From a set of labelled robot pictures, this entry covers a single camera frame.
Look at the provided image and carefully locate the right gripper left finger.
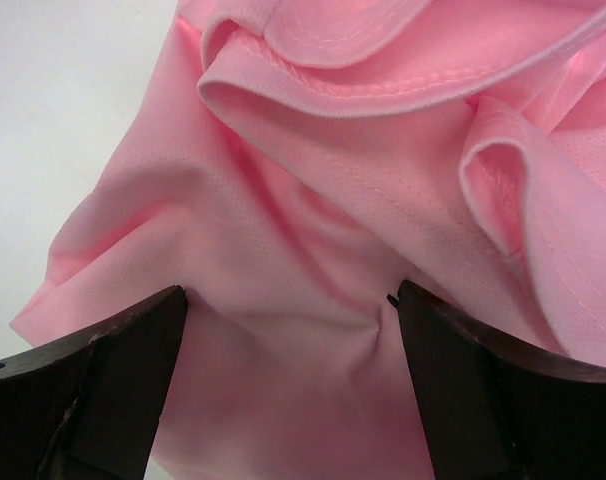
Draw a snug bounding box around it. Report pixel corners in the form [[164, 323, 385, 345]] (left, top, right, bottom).
[[0, 286, 187, 480]]

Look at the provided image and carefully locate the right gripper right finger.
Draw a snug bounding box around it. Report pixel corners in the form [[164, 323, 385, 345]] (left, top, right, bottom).
[[396, 280, 606, 479]]

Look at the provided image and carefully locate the pink t-shirt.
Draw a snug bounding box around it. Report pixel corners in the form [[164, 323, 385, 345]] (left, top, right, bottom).
[[12, 1, 606, 479]]

